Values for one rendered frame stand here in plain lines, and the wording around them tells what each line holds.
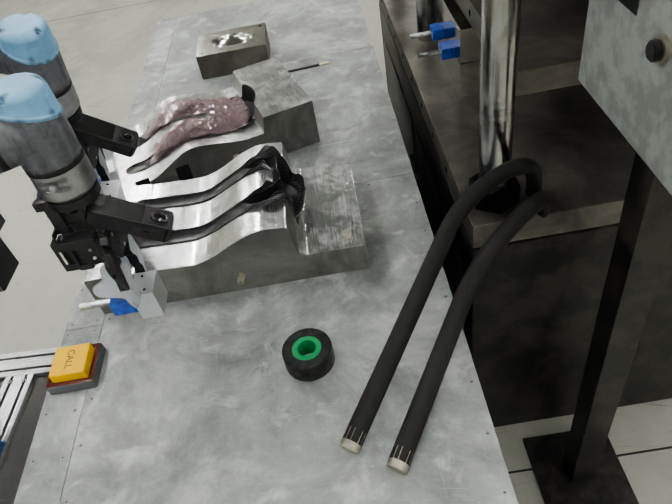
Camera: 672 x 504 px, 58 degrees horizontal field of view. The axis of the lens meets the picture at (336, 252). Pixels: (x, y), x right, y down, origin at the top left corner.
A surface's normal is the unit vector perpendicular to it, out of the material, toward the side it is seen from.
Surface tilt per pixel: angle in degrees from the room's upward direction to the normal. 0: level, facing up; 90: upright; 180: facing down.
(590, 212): 90
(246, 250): 90
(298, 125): 90
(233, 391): 0
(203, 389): 0
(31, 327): 0
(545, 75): 90
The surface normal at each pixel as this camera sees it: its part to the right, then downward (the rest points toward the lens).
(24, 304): -0.15, -0.71
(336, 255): 0.09, 0.68
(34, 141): 0.48, 0.56
